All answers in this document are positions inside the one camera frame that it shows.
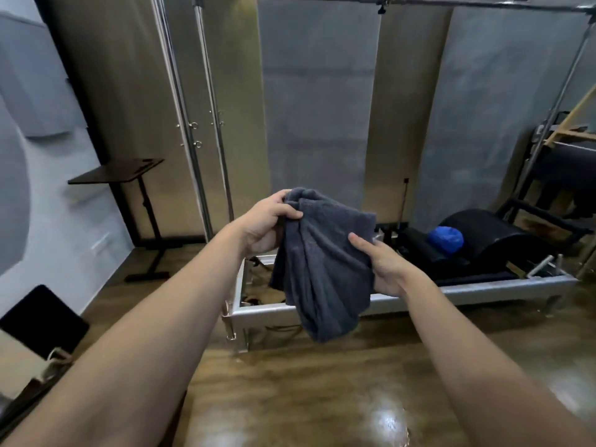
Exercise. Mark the person's right thumb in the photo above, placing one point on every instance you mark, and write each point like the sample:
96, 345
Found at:
363, 244

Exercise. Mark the person's left thumb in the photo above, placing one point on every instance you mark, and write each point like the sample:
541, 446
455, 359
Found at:
288, 211

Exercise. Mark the silver metal reformer frame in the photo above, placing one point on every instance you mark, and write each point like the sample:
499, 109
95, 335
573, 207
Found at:
465, 293

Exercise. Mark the person's right hand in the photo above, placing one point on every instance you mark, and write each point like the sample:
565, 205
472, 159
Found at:
384, 265

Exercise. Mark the silver metal tower frame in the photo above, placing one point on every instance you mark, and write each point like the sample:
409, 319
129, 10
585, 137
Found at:
205, 111

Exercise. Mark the black arc barrel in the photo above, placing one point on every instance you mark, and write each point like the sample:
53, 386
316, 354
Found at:
493, 237

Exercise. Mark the wooden stick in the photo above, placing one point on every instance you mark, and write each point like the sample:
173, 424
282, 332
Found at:
570, 118

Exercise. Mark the black adjustable stand table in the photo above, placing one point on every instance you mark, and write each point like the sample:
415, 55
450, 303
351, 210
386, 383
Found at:
135, 181

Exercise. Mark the person's right forearm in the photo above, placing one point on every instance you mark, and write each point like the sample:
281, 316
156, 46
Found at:
484, 363

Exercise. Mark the blue ball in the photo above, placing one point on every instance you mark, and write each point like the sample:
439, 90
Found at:
446, 239

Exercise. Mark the black reformer carriage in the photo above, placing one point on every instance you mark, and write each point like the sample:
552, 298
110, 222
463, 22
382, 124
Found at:
437, 260

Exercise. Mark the dark grey towel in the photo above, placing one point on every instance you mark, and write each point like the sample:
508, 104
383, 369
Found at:
321, 265

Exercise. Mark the black padded chair apparatus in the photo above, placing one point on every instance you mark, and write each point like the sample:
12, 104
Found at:
558, 181

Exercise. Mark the black square pad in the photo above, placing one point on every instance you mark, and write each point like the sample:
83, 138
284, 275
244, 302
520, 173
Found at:
44, 321

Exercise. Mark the person's left hand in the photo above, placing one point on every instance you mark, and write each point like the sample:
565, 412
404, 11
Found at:
263, 223

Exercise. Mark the person's left forearm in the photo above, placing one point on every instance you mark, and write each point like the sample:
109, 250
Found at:
125, 353

